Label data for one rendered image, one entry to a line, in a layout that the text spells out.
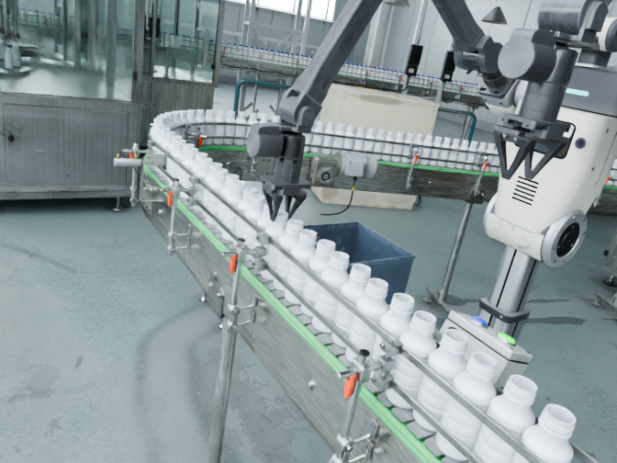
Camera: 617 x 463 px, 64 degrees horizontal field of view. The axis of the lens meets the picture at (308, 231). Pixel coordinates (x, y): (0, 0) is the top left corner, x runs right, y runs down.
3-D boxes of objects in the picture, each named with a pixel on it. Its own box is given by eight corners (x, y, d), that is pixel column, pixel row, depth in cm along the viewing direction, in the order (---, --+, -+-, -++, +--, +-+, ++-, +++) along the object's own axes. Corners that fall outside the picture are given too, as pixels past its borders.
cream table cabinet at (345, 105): (392, 193, 613) (414, 95, 572) (413, 210, 557) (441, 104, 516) (307, 186, 581) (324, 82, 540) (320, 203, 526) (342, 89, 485)
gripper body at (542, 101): (568, 136, 80) (585, 89, 77) (531, 133, 74) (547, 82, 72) (533, 127, 85) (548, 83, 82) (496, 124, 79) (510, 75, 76)
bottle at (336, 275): (307, 327, 102) (320, 254, 96) (318, 316, 107) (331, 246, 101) (333, 338, 100) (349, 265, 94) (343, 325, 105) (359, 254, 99)
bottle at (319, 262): (299, 317, 106) (312, 246, 100) (300, 303, 111) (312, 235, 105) (327, 321, 106) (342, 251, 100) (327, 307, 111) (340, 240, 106)
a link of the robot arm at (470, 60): (508, 57, 132) (491, 55, 136) (493, 31, 125) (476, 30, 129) (488, 86, 132) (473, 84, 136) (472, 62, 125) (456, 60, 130)
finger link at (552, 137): (554, 185, 83) (573, 129, 79) (528, 185, 79) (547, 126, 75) (519, 173, 88) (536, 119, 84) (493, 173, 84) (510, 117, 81)
